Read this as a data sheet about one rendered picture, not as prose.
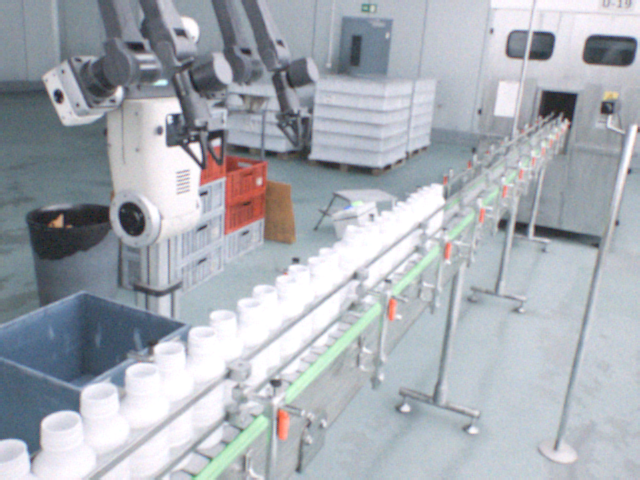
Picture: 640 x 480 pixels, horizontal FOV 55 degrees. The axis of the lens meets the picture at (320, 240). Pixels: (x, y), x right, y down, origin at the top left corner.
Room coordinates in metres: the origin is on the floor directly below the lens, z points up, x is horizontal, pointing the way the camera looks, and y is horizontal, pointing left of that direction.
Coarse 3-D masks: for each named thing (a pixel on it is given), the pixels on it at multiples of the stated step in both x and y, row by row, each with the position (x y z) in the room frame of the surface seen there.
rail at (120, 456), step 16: (544, 128) 4.30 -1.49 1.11; (480, 176) 2.68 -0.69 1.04; (480, 192) 2.33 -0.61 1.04; (416, 224) 1.53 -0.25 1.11; (400, 240) 1.40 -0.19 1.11; (336, 288) 1.05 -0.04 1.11; (320, 304) 0.99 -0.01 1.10; (336, 320) 1.07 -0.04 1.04; (272, 336) 0.84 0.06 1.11; (320, 336) 1.00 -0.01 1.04; (256, 352) 0.79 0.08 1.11; (304, 352) 0.94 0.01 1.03; (208, 384) 0.69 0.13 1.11; (192, 400) 0.65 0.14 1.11; (176, 416) 0.63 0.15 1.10; (224, 416) 0.72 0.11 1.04; (144, 432) 0.58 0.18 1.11; (208, 432) 0.69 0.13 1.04; (128, 448) 0.55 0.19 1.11; (192, 448) 0.66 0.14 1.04; (112, 464) 0.53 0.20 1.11; (176, 464) 0.63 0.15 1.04
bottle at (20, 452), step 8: (8, 440) 0.48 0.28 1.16; (16, 440) 0.48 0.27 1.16; (0, 448) 0.48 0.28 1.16; (8, 448) 0.48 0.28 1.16; (16, 448) 0.48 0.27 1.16; (24, 448) 0.47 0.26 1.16; (0, 456) 0.48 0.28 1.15; (8, 456) 0.48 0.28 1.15; (16, 456) 0.48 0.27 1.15; (24, 456) 0.47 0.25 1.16; (0, 464) 0.45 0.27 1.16; (8, 464) 0.45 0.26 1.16; (16, 464) 0.46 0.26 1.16; (24, 464) 0.46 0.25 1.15; (0, 472) 0.45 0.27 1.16; (8, 472) 0.45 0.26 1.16; (16, 472) 0.45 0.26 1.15; (24, 472) 0.46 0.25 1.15
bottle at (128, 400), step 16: (128, 368) 0.62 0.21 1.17; (144, 368) 0.64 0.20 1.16; (128, 384) 0.61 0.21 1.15; (144, 384) 0.61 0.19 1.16; (128, 400) 0.61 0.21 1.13; (144, 400) 0.60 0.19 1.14; (160, 400) 0.62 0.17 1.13; (128, 416) 0.59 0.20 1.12; (144, 416) 0.60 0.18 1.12; (160, 416) 0.61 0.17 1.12; (160, 432) 0.61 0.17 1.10; (144, 448) 0.59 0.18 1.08; (160, 448) 0.61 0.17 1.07; (144, 464) 0.59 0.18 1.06; (160, 464) 0.61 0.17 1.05
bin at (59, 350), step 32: (32, 320) 1.18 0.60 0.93; (64, 320) 1.25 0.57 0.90; (96, 320) 1.29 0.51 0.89; (128, 320) 1.25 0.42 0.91; (160, 320) 1.21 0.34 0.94; (0, 352) 1.10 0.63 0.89; (32, 352) 1.17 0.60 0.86; (64, 352) 1.25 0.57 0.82; (96, 352) 1.29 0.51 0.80; (0, 384) 0.99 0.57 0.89; (32, 384) 0.95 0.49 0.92; (64, 384) 0.92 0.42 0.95; (0, 416) 0.99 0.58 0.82; (32, 416) 0.95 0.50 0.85; (32, 448) 0.96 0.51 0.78
